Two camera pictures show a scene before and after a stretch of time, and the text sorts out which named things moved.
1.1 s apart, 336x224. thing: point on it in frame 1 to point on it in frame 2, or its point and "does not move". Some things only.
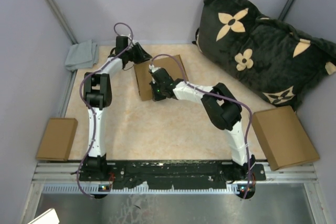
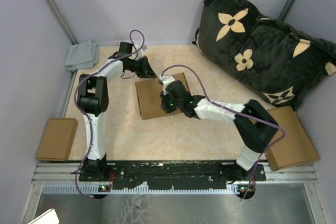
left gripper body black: (130, 53) to (136, 66)
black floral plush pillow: (280, 63) does not move
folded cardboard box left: (57, 139) does not move
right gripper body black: (157, 92) to (169, 104)
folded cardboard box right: (283, 138) does not move
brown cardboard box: (172, 65) to (148, 94)
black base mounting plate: (167, 174) does not move
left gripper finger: (139, 54) to (147, 71)
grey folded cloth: (83, 55) does not move
